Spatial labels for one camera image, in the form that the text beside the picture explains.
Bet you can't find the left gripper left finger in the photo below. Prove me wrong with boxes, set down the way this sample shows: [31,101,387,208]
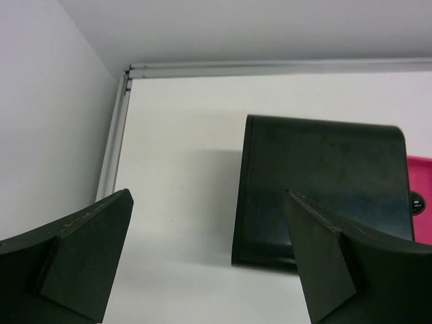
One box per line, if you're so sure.
[1,189,134,323]

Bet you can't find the pink top drawer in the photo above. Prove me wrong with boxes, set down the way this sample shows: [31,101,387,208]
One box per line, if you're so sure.
[408,156,431,245]

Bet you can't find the aluminium table frame rail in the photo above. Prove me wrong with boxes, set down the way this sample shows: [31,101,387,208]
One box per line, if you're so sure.
[97,59,431,200]

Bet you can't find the black drawer cabinet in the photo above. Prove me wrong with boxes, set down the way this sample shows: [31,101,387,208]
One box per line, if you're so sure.
[232,115,414,270]

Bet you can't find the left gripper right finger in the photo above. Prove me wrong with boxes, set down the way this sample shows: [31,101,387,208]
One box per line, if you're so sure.
[285,190,431,323]

